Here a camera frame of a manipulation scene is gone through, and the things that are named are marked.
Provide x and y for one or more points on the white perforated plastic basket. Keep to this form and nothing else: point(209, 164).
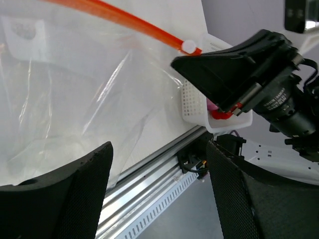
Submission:
point(194, 104)

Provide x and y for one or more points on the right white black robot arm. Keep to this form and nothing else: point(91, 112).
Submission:
point(284, 161)

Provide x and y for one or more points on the purple onion toy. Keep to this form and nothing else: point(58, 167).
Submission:
point(211, 106)

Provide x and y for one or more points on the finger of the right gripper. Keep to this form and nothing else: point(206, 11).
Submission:
point(238, 74)

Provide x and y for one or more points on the white slotted cable duct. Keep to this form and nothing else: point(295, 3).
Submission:
point(145, 215)

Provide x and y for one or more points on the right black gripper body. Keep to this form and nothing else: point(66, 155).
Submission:
point(292, 111)

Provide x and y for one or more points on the red bell pepper toy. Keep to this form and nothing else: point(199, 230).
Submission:
point(218, 114)

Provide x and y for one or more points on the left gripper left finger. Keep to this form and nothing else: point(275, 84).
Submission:
point(65, 203)

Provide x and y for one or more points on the clear orange zip top bag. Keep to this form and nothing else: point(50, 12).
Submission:
point(70, 81)

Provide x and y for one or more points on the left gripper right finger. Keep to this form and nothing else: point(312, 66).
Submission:
point(253, 203)

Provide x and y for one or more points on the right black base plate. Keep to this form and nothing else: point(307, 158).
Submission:
point(193, 158)

